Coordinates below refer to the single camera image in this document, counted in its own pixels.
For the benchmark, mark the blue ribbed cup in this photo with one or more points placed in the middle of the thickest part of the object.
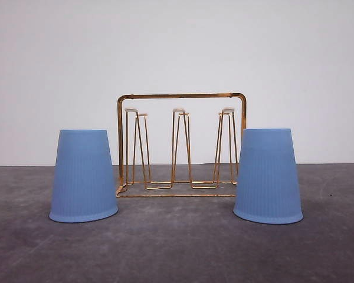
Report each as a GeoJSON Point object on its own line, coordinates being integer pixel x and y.
{"type": "Point", "coordinates": [83, 188]}
{"type": "Point", "coordinates": [267, 186]}

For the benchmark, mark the gold wire cup rack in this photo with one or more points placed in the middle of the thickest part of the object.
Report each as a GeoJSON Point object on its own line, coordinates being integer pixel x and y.
{"type": "Point", "coordinates": [225, 176]}

